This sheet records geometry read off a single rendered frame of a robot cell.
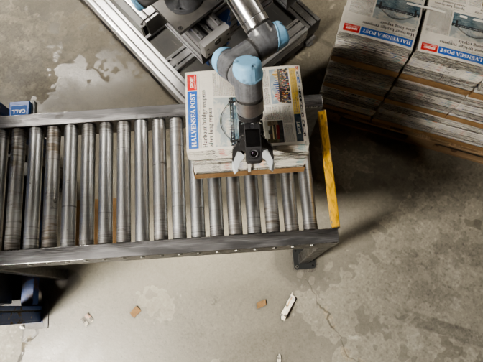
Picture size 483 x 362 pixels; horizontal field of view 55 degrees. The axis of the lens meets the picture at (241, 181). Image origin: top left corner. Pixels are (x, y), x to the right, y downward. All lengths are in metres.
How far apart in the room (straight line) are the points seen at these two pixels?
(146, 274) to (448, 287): 1.51
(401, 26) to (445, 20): 0.17
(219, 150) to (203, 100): 0.18
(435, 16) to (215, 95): 0.94
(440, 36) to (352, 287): 1.23
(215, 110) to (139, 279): 1.23
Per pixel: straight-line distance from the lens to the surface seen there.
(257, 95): 1.23
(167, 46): 2.57
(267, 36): 1.32
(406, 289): 2.50
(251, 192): 1.62
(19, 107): 2.01
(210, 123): 1.44
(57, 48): 2.99
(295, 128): 1.43
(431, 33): 1.95
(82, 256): 1.68
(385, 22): 1.93
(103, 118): 1.79
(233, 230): 1.59
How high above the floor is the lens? 2.37
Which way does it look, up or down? 75 degrees down
